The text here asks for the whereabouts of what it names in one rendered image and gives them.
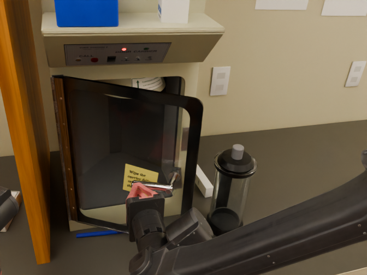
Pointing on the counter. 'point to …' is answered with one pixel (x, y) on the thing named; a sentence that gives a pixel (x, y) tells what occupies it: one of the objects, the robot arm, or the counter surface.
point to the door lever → (161, 184)
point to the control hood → (136, 36)
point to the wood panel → (26, 119)
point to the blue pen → (96, 233)
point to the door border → (58, 95)
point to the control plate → (110, 48)
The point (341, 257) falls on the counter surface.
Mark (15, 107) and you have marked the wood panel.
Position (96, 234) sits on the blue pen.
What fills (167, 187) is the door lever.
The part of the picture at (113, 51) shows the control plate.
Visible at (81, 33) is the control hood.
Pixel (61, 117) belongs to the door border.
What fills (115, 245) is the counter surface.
